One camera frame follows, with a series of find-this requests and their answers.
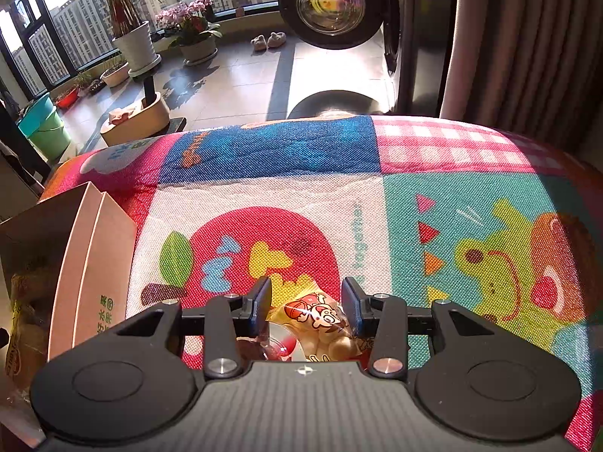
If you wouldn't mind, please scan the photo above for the red cartoon snack bag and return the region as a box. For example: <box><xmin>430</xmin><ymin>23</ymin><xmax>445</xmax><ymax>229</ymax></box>
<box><xmin>237</xmin><ymin>288</ymin><xmax>373</xmax><ymax>366</ymax></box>

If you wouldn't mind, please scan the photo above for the brown cardboard box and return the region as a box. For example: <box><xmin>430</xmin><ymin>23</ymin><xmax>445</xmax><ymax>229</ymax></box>
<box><xmin>1</xmin><ymin>183</ymin><xmax>137</xmax><ymax>393</ymax></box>

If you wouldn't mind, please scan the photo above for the colourful cartoon play mat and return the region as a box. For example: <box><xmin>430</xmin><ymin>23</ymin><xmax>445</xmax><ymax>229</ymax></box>
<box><xmin>45</xmin><ymin>116</ymin><xmax>602</xmax><ymax>451</ymax></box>

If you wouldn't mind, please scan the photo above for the green plastic bucket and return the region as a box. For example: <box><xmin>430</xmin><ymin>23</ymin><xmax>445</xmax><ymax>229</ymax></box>
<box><xmin>30</xmin><ymin>111</ymin><xmax>70</xmax><ymax>160</ymax></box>

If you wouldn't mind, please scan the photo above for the low white planter bowl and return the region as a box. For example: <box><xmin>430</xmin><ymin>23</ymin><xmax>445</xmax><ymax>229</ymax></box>
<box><xmin>100</xmin><ymin>57</ymin><xmax>130</xmax><ymax>88</ymax></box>

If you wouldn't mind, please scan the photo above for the teal plastic bucket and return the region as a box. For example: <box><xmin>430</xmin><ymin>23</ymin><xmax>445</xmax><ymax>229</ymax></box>
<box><xmin>17</xmin><ymin>93</ymin><xmax>55</xmax><ymax>138</ymax></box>

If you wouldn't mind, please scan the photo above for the pink orchid in pot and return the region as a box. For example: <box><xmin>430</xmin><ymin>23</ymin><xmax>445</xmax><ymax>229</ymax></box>
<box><xmin>154</xmin><ymin>0</ymin><xmax>222</xmax><ymax>66</ymax></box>

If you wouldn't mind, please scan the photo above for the pair of white slippers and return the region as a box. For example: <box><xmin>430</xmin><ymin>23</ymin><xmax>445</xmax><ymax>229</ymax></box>
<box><xmin>250</xmin><ymin>32</ymin><xmax>287</xmax><ymax>53</ymax></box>

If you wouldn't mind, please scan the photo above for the beige curtain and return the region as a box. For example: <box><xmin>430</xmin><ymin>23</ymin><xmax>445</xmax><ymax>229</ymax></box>
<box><xmin>439</xmin><ymin>0</ymin><xmax>602</xmax><ymax>152</ymax></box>

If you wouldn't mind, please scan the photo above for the tall plant in white pot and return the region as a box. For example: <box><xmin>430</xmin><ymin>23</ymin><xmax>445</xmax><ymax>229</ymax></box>
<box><xmin>106</xmin><ymin>0</ymin><xmax>161</xmax><ymax>79</ymax></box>

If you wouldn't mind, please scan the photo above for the round washing machine door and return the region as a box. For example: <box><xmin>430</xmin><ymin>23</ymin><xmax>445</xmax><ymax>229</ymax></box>
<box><xmin>278</xmin><ymin>0</ymin><xmax>386</xmax><ymax>50</ymax></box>

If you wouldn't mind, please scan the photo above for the beige tray with black post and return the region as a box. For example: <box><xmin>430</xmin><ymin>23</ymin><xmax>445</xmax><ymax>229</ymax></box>
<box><xmin>100</xmin><ymin>76</ymin><xmax>171</xmax><ymax>146</ymax></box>

